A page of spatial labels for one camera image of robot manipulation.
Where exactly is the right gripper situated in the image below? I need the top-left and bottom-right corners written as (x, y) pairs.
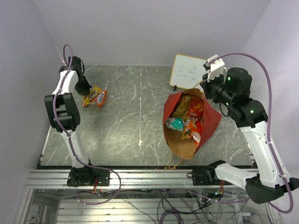
top-left (200, 70), bottom-right (234, 107)

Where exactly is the yellow m&m's packet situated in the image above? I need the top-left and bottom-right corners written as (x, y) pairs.
top-left (84, 85), bottom-right (102, 104)

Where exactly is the orange lay's chip bag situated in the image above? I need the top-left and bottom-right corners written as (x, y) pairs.
top-left (82, 91), bottom-right (107, 108)

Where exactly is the red paper bag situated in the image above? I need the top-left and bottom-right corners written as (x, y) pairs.
top-left (163, 88), bottom-right (222, 169)

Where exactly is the orange skittles packet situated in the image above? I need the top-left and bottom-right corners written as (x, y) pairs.
top-left (182, 96), bottom-right (204, 145)

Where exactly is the teal snack packet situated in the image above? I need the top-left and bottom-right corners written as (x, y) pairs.
top-left (164, 117), bottom-right (185, 133)

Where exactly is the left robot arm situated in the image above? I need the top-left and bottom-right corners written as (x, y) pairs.
top-left (44, 56), bottom-right (110, 187)

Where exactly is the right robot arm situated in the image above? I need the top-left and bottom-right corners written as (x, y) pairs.
top-left (200, 68), bottom-right (299, 204)

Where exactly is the small whiteboard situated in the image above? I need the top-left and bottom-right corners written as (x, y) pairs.
top-left (170, 54), bottom-right (206, 92)

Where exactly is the brown snack packet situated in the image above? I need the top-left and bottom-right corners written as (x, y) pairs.
top-left (172, 95), bottom-right (192, 120)

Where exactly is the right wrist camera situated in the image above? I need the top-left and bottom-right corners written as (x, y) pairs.
top-left (205, 55), bottom-right (225, 82)

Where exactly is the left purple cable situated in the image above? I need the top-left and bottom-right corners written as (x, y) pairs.
top-left (52, 44), bottom-right (122, 206)

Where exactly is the purple cable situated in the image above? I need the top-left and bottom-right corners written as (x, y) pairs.
top-left (52, 44), bottom-right (122, 206)
top-left (206, 52), bottom-right (294, 214)

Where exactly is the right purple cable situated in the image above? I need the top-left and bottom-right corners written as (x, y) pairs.
top-left (206, 52), bottom-right (294, 214)

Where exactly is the aluminium frame rail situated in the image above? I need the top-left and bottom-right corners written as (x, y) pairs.
top-left (25, 168), bottom-right (260, 190)

